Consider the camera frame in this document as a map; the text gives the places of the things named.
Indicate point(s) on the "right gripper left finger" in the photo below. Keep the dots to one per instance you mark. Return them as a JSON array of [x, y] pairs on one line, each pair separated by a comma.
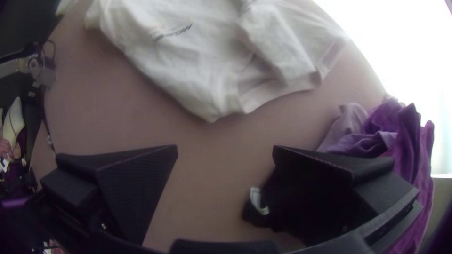
[[130, 190]]

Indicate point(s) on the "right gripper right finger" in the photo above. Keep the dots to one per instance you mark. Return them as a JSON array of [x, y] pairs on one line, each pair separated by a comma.
[[328, 197]]

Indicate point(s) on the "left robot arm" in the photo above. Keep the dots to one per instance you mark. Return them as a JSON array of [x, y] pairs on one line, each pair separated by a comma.
[[24, 24]]

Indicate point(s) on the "white t-shirt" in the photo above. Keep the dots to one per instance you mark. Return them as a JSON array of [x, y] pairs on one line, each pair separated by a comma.
[[212, 56]]

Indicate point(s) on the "heap of clothes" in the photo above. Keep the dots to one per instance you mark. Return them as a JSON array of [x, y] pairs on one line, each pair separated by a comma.
[[399, 137]]

